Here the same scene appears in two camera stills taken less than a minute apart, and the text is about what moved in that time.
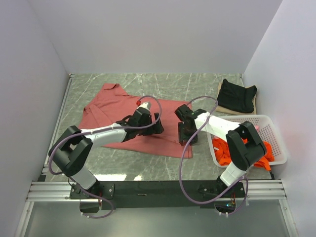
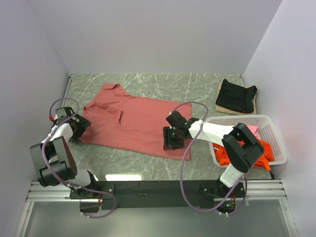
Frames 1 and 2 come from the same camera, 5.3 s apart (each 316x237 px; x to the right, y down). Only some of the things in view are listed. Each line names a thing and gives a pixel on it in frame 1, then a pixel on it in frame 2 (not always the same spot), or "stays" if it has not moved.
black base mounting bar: (159, 195) stays
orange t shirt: (220, 146) stays
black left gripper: (154, 129) -> (83, 124)
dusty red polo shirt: (112, 103) stays
